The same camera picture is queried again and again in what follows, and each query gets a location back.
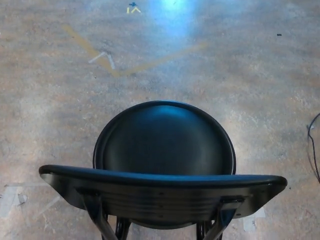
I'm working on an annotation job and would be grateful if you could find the small clear floor tape patch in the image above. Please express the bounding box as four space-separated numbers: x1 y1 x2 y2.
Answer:
242 206 267 231

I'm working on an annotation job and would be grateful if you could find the thin black floor cable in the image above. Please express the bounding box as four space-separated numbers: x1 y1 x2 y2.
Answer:
306 112 320 185

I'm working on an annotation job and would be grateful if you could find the black padded chair backrest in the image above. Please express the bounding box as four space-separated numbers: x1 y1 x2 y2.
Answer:
38 164 288 230

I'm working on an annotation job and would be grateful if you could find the large clear floor tape patch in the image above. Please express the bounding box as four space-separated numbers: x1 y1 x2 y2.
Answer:
0 182 61 226

